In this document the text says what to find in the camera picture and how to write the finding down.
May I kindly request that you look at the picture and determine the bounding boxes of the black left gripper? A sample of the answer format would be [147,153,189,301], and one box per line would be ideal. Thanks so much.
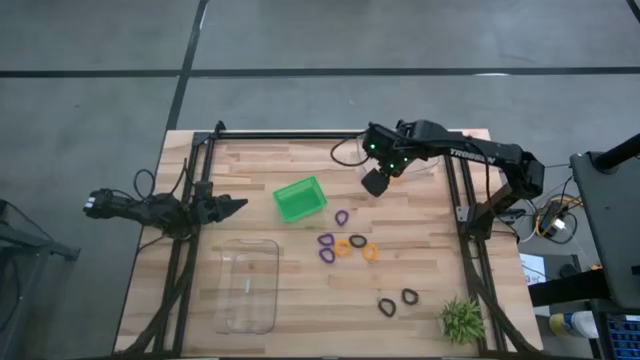
[192,194,249,225]

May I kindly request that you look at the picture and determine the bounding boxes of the green plastic basket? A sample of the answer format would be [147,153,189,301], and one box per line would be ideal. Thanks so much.
[272,175,329,224]

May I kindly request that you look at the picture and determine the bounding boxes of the small green artificial plant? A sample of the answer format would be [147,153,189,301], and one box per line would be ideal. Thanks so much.
[438,295,487,346]

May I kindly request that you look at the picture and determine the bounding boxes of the white paper sheet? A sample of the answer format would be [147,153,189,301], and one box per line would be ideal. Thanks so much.
[519,252,547,287]

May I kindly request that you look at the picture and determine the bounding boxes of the black mesh cart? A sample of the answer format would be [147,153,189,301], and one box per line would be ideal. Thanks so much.
[0,198,81,360]

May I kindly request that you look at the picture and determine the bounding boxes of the black side desk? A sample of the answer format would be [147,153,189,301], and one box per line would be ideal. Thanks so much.
[528,267,611,307]

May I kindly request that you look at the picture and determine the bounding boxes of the dark grey monitor panel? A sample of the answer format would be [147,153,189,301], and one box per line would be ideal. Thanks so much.
[569,149,640,312]

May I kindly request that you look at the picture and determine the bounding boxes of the white and yellow bottle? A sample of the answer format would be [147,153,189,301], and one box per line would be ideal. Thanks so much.
[548,309,600,340]

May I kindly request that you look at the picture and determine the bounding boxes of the black stand pole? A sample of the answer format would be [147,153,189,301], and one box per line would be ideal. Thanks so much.
[592,132,640,172]

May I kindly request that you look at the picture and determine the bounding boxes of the blue lit screen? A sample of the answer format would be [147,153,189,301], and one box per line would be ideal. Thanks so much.
[603,313,640,360]

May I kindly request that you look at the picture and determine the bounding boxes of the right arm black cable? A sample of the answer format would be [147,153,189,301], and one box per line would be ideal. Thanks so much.
[329,132,374,169]

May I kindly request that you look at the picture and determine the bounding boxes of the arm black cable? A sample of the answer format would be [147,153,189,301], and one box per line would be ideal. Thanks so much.
[132,158,190,202]
[329,132,374,169]

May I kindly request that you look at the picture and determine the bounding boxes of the black aluminium table frame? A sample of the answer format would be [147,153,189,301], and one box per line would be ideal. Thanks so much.
[115,119,544,359]

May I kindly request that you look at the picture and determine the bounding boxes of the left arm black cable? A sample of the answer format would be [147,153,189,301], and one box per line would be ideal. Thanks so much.
[132,158,190,202]

